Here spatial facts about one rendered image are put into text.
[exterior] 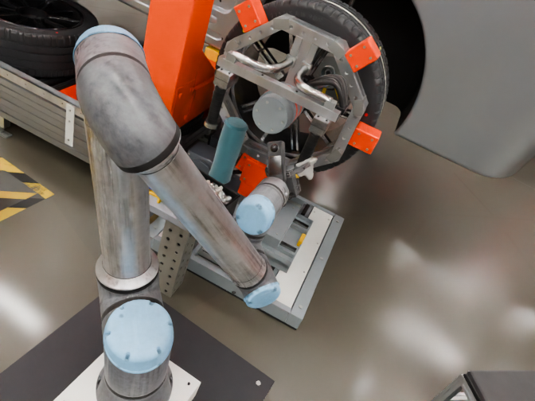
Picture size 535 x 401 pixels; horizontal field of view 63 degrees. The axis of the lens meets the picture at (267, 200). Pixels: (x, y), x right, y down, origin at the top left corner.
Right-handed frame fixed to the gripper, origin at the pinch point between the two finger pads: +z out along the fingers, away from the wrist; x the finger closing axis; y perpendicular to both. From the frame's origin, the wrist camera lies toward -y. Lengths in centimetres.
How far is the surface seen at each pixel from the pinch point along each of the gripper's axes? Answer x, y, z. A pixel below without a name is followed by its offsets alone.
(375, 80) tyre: 23.2, -13.7, 33.8
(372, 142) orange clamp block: 20.1, 6.1, 26.9
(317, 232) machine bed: -24, 66, 76
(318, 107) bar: 9.0, -13.1, 7.0
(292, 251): -26, 57, 42
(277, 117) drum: -6.7, -11.2, 12.4
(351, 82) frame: 16.7, -15.9, 25.5
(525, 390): 63, 102, 13
